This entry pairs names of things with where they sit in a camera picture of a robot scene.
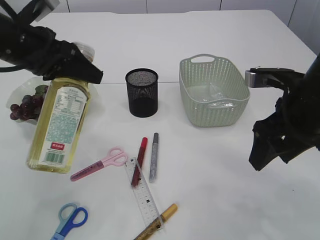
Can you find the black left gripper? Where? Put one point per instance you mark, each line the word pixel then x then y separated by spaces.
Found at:
pixel 37 50

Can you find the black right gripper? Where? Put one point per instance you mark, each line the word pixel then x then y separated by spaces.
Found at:
pixel 293 129

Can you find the yellow tea drink bottle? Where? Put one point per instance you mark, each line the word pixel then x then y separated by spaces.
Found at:
pixel 59 126

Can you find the purple artificial grape bunch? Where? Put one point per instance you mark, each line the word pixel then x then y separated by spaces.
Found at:
pixel 30 106

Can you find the clear plastic sheet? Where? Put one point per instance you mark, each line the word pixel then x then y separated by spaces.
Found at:
pixel 214 95

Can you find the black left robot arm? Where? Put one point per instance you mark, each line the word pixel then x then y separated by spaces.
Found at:
pixel 36 49

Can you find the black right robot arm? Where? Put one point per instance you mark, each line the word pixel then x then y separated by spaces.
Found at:
pixel 309 85

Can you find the green woven plastic basket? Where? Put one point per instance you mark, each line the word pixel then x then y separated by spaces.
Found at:
pixel 204 69

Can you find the black mesh pen holder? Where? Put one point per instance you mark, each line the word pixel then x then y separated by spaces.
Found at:
pixel 142 92

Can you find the grey glitter pen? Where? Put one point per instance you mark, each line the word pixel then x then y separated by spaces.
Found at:
pixel 154 158

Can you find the gold marker pen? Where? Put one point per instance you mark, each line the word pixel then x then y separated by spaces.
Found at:
pixel 156 224

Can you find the red marker pen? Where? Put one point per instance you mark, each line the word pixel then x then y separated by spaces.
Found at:
pixel 140 159

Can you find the clear plastic ruler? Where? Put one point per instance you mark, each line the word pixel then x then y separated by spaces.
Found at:
pixel 143 196

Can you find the pink scissors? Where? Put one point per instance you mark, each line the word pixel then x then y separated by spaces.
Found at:
pixel 115 156

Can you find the blue scissors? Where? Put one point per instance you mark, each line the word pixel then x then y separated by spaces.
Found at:
pixel 67 223

